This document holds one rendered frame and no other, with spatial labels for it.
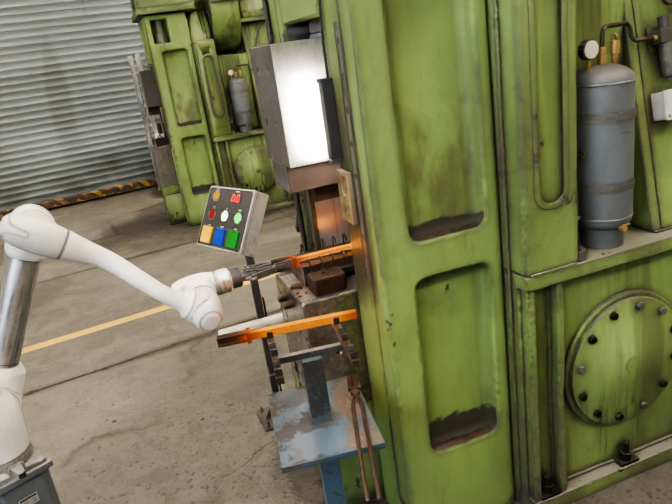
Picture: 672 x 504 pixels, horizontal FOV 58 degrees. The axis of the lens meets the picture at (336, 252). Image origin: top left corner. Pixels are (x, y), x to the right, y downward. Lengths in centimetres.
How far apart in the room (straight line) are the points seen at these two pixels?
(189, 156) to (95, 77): 328
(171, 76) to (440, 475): 561
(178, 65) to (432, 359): 548
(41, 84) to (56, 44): 61
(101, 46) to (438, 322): 856
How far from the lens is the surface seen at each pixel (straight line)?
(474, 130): 196
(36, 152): 1002
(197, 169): 715
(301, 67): 205
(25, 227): 204
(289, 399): 205
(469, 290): 211
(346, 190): 192
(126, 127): 1011
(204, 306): 201
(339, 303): 213
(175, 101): 707
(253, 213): 262
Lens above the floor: 173
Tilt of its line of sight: 19 degrees down
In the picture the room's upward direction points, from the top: 8 degrees counter-clockwise
